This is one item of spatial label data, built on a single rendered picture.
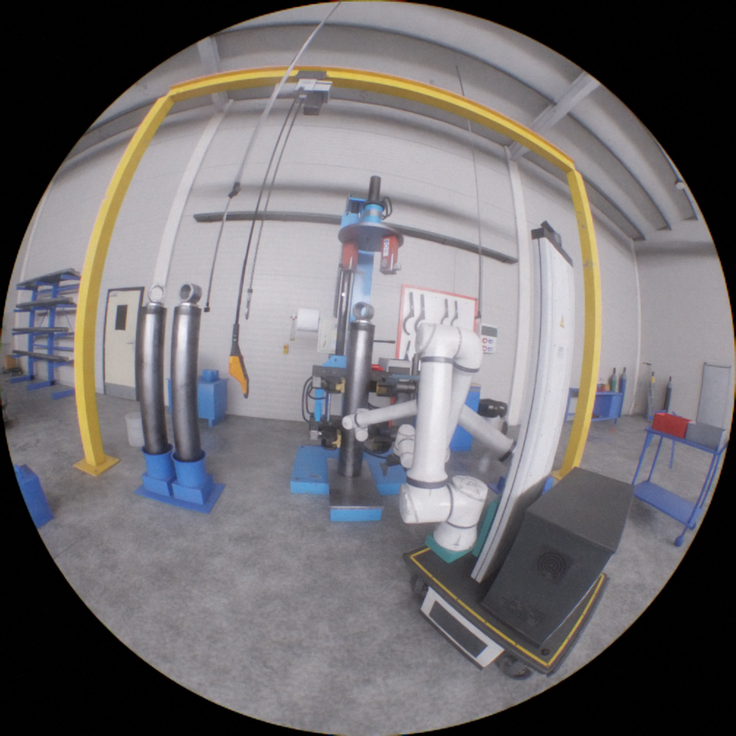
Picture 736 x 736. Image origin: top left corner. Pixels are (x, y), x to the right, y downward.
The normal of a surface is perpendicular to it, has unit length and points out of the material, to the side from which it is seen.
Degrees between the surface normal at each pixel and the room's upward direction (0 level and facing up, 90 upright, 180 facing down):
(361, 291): 90
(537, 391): 90
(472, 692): 0
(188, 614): 0
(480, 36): 173
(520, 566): 90
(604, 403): 90
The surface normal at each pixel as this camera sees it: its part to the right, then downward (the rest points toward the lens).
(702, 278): -0.98, -0.07
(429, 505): 0.09, -0.08
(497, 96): -0.07, 1.00
